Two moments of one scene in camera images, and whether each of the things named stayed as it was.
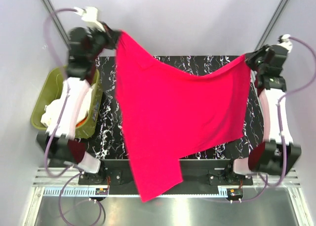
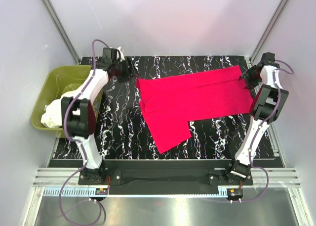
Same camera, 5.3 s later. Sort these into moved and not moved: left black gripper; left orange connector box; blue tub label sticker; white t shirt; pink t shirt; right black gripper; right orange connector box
Moved: pink t shirt; right black gripper; left black gripper
Not moved: blue tub label sticker; right orange connector box; left orange connector box; white t shirt
